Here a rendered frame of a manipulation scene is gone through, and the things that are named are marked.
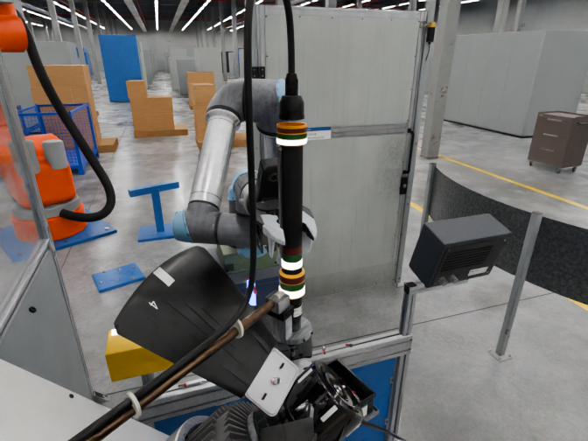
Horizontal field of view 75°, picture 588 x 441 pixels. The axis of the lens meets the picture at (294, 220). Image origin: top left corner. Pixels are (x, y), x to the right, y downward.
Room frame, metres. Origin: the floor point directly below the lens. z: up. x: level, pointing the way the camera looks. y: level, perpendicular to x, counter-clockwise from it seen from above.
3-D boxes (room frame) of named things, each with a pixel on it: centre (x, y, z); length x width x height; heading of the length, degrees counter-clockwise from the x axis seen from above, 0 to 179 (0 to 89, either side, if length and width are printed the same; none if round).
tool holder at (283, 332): (0.55, 0.01, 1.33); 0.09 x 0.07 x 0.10; 144
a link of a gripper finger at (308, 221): (0.57, -0.02, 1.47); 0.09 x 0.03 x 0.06; 29
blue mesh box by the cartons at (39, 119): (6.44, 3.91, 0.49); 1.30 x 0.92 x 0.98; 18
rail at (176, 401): (0.93, 0.03, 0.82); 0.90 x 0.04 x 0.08; 109
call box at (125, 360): (0.80, 0.40, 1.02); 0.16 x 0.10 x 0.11; 109
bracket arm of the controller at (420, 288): (1.10, -0.48, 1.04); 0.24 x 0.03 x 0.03; 109
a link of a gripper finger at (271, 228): (0.55, 0.03, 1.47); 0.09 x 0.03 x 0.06; 9
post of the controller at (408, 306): (1.07, -0.38, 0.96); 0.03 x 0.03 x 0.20; 19
